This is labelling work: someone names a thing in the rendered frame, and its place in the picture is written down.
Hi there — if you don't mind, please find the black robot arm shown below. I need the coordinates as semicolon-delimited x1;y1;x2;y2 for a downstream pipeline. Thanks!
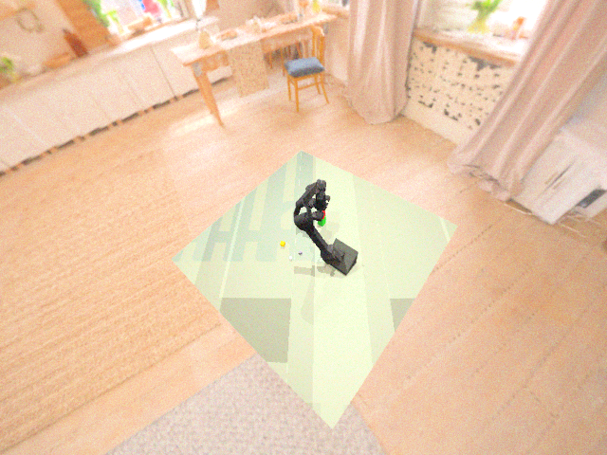
293;179;345;264

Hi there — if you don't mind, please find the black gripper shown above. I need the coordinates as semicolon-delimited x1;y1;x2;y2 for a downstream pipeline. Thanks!
312;195;331;221

